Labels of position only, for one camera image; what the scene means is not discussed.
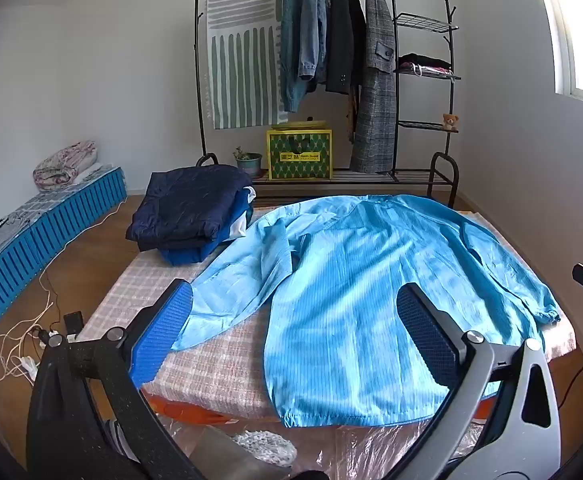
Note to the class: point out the grey printed mattress cover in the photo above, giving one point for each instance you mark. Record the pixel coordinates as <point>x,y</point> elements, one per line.
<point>11,220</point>

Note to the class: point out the grey mesh bundle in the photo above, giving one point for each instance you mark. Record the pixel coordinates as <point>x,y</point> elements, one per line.
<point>266,447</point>

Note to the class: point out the black hanging jacket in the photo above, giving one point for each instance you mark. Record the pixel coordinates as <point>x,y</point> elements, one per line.
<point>344,35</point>

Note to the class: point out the royal blue folded garment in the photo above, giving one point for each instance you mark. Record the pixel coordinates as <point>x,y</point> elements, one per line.
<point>186,256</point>

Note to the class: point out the grey plaid long coat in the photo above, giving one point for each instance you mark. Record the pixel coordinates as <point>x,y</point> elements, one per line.
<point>376,110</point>

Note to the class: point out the pink plaid blanket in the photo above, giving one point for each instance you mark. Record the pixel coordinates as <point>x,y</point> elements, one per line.
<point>211,360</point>

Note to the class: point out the small potted plant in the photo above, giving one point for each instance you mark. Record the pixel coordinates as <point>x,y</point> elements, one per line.
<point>249,164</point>

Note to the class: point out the pink white folded garment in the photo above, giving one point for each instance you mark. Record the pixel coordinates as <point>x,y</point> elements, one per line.
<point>431,73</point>

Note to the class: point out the orange sheet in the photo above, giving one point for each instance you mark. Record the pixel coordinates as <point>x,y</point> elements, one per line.
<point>191,412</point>

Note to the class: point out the black metal clothes rack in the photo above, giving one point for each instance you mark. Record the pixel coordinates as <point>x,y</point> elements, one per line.
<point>371,176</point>

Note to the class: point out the light blue striped coat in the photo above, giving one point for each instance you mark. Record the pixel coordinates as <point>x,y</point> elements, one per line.
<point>346,285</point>

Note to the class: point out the yellow storage box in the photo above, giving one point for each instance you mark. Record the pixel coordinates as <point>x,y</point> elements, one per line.
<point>299,155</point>

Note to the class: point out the blue slatted bed frame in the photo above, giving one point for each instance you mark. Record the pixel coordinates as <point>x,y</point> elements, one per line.
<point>46,240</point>

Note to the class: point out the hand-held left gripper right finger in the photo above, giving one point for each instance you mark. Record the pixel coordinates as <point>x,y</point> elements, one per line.
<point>429,340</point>

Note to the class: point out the black folded garment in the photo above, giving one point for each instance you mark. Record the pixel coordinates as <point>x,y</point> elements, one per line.
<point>424,58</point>

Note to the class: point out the navy folded jacket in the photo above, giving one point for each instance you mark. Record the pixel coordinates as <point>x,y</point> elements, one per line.
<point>186,205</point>

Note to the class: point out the grey striped white cloth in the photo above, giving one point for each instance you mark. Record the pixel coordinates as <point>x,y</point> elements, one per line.
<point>241,60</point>

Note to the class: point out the black phone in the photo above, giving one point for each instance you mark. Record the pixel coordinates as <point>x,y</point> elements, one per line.
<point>73,322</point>

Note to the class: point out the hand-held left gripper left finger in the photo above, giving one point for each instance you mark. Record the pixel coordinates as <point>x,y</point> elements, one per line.
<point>164,330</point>

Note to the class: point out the brown teddy bear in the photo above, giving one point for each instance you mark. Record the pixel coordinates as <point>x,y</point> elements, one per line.
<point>450,122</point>

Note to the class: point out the white power strip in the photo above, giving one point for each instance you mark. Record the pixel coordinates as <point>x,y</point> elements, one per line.
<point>26,364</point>

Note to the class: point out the floral quilt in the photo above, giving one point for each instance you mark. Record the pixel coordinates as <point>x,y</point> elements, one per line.
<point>66,162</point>

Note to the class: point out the blue denim jeans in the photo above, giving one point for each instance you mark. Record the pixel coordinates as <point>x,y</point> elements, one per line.
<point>314,25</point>

